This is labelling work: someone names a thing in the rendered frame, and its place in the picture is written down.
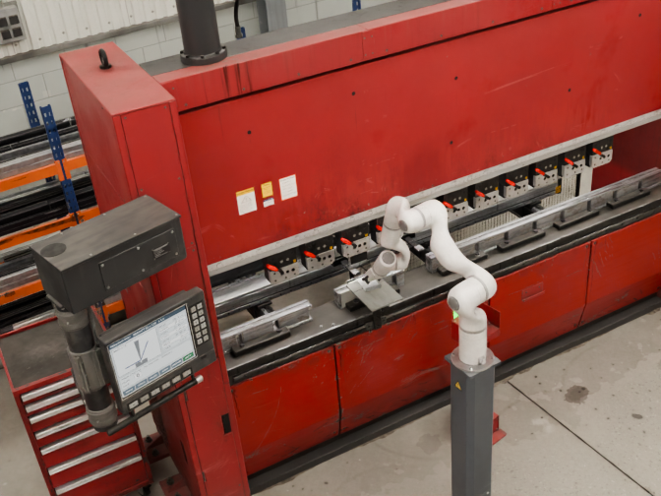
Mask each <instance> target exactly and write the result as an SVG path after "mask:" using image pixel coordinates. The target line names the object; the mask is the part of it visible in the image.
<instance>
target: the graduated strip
mask: <svg viewBox="0 0 661 496"><path fill-rule="evenodd" d="M659 114H661V109H659V110H656V111H653V112H650V113H647V114H644V115H641V116H638V117H635V118H634V119H631V120H628V121H625V122H622V123H619V124H616V125H613V126H610V127H608V128H605V129H602V130H599V131H596V132H593V133H590V134H587V135H584V136H582V137H579V138H576V139H573V140H570V141H567V142H564V143H561V144H558V145H555V146H553V147H551V148H548V149H545V150H542V151H539V152H536V153H533V154H530V155H526V156H523V157H520V158H517V159H514V160H511V161H508V162H505V163H503V164H500V165H497V166H494V167H491V168H488V169H485V170H482V171H479V172H477V173H474V174H471V175H468V176H465V177H462V178H459V179H456V180H454V181H451V182H449V183H446V184H443V185H440V186H437V187H434V188H431V189H428V190H425V191H423V192H420V193H417V194H414V195H411V196H408V197H405V199H407V200H408V202H410V201H413V200H416V199H419V198H422V197H425V196H427V195H430V194H433V193H436V192H439V191H442V190H445V189H448V188H450V187H452V186H455V185H458V184H461V183H464V182H467V181H469V180H472V179H475V178H478V177H481V176H484V175H487V174H490V173H492V172H495V171H498V170H501V169H504V168H507V167H510V166H513V165H515V164H518V163H521V162H524V161H527V160H530V159H533V158H535V157H538V156H540V155H545V154H548V153H551V152H554V151H556V150H559V149H562V148H565V147H568V146H571V145H574V144H576V143H579V142H582V141H585V140H588V139H591V138H594V137H597V136H599V135H602V134H605V133H608V132H611V131H614V130H617V129H620V128H622V127H625V126H628V125H630V124H633V123H636V122H639V121H641V120H644V119H647V118H650V117H653V116H656V115H659ZM386 207H387V204H385V205H382V206H379V207H376V208H373V209H372V210H369V211H366V212H363V213H360V214H357V215H354V216H351V217H346V218H344V219H341V220H338V221H335V222H332V223H329V224H326V225H323V226H320V227H318V228H315V229H312V230H309V231H306V232H303V233H300V234H297V235H294V236H292V237H289V238H286V239H283V240H280V241H277V242H274V243H272V244H269V245H266V246H264V247H261V248H258V249H255V250H252V251H249V252H246V253H243V254H240V255H238V256H235V257H232V258H229V259H226V260H223V261H220V262H217V263H214V264H212V265H209V266H208V271H209V272H210V271H212V270H215V269H218V268H221V267H224V266H227V265H230V264H233V263H235V262H238V261H241V260H244V259H247V258H250V257H253V256H255V255H258V254H261V253H264V252H267V251H269V250H272V249H275V248H277V247H280V246H283V245H286V244H289V243H292V242H295V241H297V240H300V239H303V238H306V237H309V236H312V235H315V234H318V233H320V232H323V231H326V230H329V229H332V228H335V227H338V226H341V225H343V224H346V223H349V222H352V221H355V220H357V219H360V218H362V217H367V216H370V215H373V214H376V213H379V212H382V211H384V210H385V209H386Z"/></svg>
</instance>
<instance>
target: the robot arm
mask: <svg viewBox="0 0 661 496"><path fill-rule="evenodd" d="M426 226H430V227H431V229H432V236H431V241H430V247H431V250H432V252H433V253H434V255H435V256H436V258H437V259H438V261H439V262H440V263H441V265H442V266H443V267H444V268H446V269H447V270H448V271H450V272H453V273H457V274H460V275H462V276H463V277H465V278H466V280H464V281H462V282H461V283H459V284H458V285H456V286H455V287H453V288H452V289H451V291H450V292H449V295H448V305H449V307H450V308H451V309H452V310H453V311H454V312H455V313H456V314H457V315H458V318H459V346H458V347H457V348H455V349H454V350H453V352H452V353H451V362H452V364H453V365H454V366H455V367H456V368H458V369H460V370H462V371H465V372H472V373H473V372H481V371H485V370H487V369H488V368H490V367H491V366H492V365H493V363H494V359H495V357H494V353H493V352H492V350H491V349H490V348H488V347H487V316H486V313H485V312H484V311H483V310H482V309H481V308H478V307H477V306H478V305H480V304H481V303H483V302H485V301H486V300H488V299H490V298H491V297H492V296H493V295H494V294H495V292H496V290H497V284H496V281H495V279H494V278H493V277H492V276H491V275H490V274H489V273H488V272H487V271H485V270H484V269H482V268H481V267H479V266H478V265H476V264H474V263H473V262H471V261H470V260H468V259H467V258H466V257H465V256H464V255H463V254H462V253H461V252H460V251H459V249H458V248H457V246H456V245H455V243H454V242H453V240H452V239H451V236H450V234H449V230H448V212H447V209H446V207H445V206H444V205H443V204H442V203H441V202H440V201H438V200H429V201H426V202H424V203H422V204H420V205H418V206H416V207H414V208H412V209H410V204H409V202H408V200H407V199H405V198H403V197H399V196H395V197H392V198H391V199H390V200H389V202H388V204H387V207H386V212H385V217H384V222H383V228H382V233H381V240H380V241H381V245H382V246H383V247H385V248H388V249H392V250H395V251H398V252H399V254H394V253H393V252H392V251H390V250H385V251H383V252H382V253H381V254H380V255H379V257H378V258H377V260H376V262H375V263H374V265H373V267H372V268H370V269H369V270H368V271H367V272H366V274H365V275H366V276H365V277H364V278H362V280H363V281H365V282H366V283H367V284H369V283H370V281H372V280H376V279H377V280H378V281H380V280H381V279H382V278H384V277H386V276H387V275H388V274H389V273H390V272H391V271H399V270H404V269H406V268H407V267H408V263H409V259H410V251H409V248H408V246H407V245H406V243H405V242H404V241H403V240H402V239H401V238H400V234H401V232H402V231H403V232H405V233H414V232H417V231H419V230H421V229H423V228H425V227H426Z"/></svg>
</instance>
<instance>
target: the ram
mask: <svg viewBox="0 0 661 496"><path fill-rule="evenodd" d="M659 109H661V0H587V1H584V2H580V3H576V4H573V5H569V6H566V7H563V8H559V9H555V10H552V11H548V12H544V13H541V14H537V15H533V16H530V17H526V18H522V19H519V20H515V21H511V22H508V23H504V24H500V25H497V26H493V27H489V28H485V29H483V30H479V31H473V32H469V33H465V34H462V35H458V36H454V37H451V38H447V39H443V40H440V41H436V42H432V43H429V44H425V45H421V46H418V47H414V48H410V49H407V50H403V51H399V52H396V53H393V54H389V55H386V56H382V57H378V58H375V59H371V60H367V61H364V62H360V63H356V64H353V65H349V66H345V67H342V68H338V69H334V70H331V71H327V72H324V73H321V74H317V75H313V76H310V77H306V78H302V79H299V80H295V81H291V82H288V83H284V84H280V85H277V86H273V87H269V88H266V89H262V90H258V91H255V92H251V93H244V94H241V95H237V96H234V97H231V98H227V99H223V100H220V101H216V102H212V103H209V104H205V105H201V106H198V107H194V108H190V109H187V110H183V111H179V112H178V114H179V119H180V125H181V130H182V135H183V141H184V146H185V151H186V156H187V161H188V166H189V171H190V176H191V182H192V187H193V192H194V198H195V203H196V208H197V213H198V219H199V224H200V229H201V234H202V239H203V244H204V249H205V255H206V260H207V265H208V266H209V265H212V264H214V263H217V262H220V261H223V260H226V259H229V258H232V257H235V256H238V255H240V254H243V253H246V252H249V251H252V250H255V249H258V248H261V247H264V246H266V245H269V244H272V243H274V242H277V241H280V240H283V239H286V238H289V237H292V236H294V235H297V234H300V233H303V232H306V231H309V230H312V229H315V228H318V227H320V226H323V225H326V224H329V223H332V222H335V221H338V220H341V219H344V218H346V217H351V216H354V215H357V214H360V213H363V212H366V211H369V210H372V209H373V208H376V207H379V206H382V205H385V204H387V203H388V202H389V200H390V199H391V198H392V197H395V196H399V197H403V198H405V197H408V196H411V195H414V194H417V193H420V192H423V191H425V190H428V189H431V188H434V187H437V186H440V185H443V184H446V183H449V182H451V181H454V180H456V179H459V178H462V177H465V176H468V175H471V174H474V173H477V172H479V171H482V170H485V169H488V168H491V167H494V166H497V165H500V164H503V163H505V162H508V161H511V160H514V159H517V158H520V157H523V156H526V155H530V154H533V153H536V152H539V151H542V150H545V149H548V148H551V147H553V146H555V145H558V144H561V143H564V142H567V141H570V140H573V139H576V138H579V137H582V136H584V135H587V134H590V133H593V132H596V131H599V130H602V129H605V128H608V127H610V126H613V125H616V124H619V123H622V122H625V121H628V120H631V119H634V118H635V117H638V116H641V115H644V114H647V113H650V112H653V111H656V110H659ZM660 118H661V114H659V115H656V116H653V117H650V118H647V119H644V120H641V121H639V122H636V123H633V124H630V125H628V126H625V127H622V128H620V129H617V130H614V131H611V132H608V133H605V134H602V135H599V136H597V137H594V138H591V139H588V140H585V141H582V142H579V143H576V144H574V145H571V146H568V147H565V148H562V149H559V150H556V151H554V152H551V153H548V154H545V155H540V156H538V157H535V158H533V159H530V160H527V161H524V162H521V163H518V164H515V165H513V166H510V167H507V168H504V169H501V170H498V171H495V172H492V173H490V174H487V175H484V176H481V177H478V178H475V179H472V180H469V181H467V182H464V183H461V184H458V185H455V186H452V187H450V188H448V189H445V190H442V191H439V192H436V193H433V194H430V195H427V196H425V197H422V198H419V199H416V200H413V201H410V202H409V204H410V207H411V206H413V205H416V204H419V203H422V202H425V201H428V200H430V199H433V198H436V197H439V196H442V195H445V194H447V193H449V192H452V191H455V190H458V189H461V188H464V187H467V186H469V185H472V184H475V183H478V182H481V181H484V180H486V179H489V178H492V177H495V176H498V175H501V174H504V173H506V172H509V171H512V170H515V169H518V168H521V167H523V166H526V165H528V164H531V163H534V162H537V161H540V160H542V159H545V158H548V157H551V156H554V155H558V154H561V153H564V152H567V151H570V150H573V149H576V148H578V147H581V146H584V145H587V144H590V143H593V142H596V141H598V140H601V139H604V138H607V137H610V136H613V135H615V134H618V133H621V132H624V131H627V130H629V129H632V128H634V127H637V126H640V125H643V124H646V123H649V122H651V121H654V120H657V119H660ZM293 174H296V183H297V192H298V196H296V197H293V198H290V199H287V200H284V201H281V196H280V188H279V180H278V179H280V178H283V177H287V176H290V175H293ZM268 182H271V187H272V195H271V196H267V197H264V198H263V192H262V184H265V183H268ZM253 187H254V193H255V199H256V206H257V209H256V210H254V211H251V212H248V213H246V214H243V215H239V209H238V203H237V196H236V193H237V192H240V191H243V190H247V189H250V188H253ZM270 198H273V201H274V204H272V205H269V206H266V207H265V206H264V200H266V199H270ZM385 212H386V210H384V211H382V212H379V213H376V214H373V215H370V216H367V217H362V218H360V219H357V220H355V221H352V222H349V223H346V224H343V225H341V226H338V227H335V228H332V229H329V230H326V231H323V232H320V233H318V234H315V235H312V236H309V237H306V238H303V239H300V240H297V241H295V242H292V243H289V244H286V245H283V246H280V247H277V248H275V249H272V250H269V251H267V252H264V253H261V254H258V255H255V256H253V257H250V258H247V259H244V260H241V261H238V262H235V263H233V264H230V265H227V266H224V267H221V268H218V269H215V270H212V271H210V272H209V276H210V277H211V276H214V275H217V274H220V273H223V272H226V271H228V270H231V269H234V268H237V267H240V266H243V265H246V264H248V263H251V262H254V261H257V260H260V259H263V258H265V257H267V256H270V255H273V254H276V253H279V252H282V251H284V250H287V249H290V248H293V247H296V246H299V245H301V244H304V243H307V242H310V241H313V240H316V239H319V238H321V237H324V236H327V235H330V234H333V233H336V232H338V231H341V230H344V229H346V228H349V227H352V226H355V225H357V224H360V223H363V222H366V221H369V220H372V219H375V218H377V217H382V216H384V215H385Z"/></svg>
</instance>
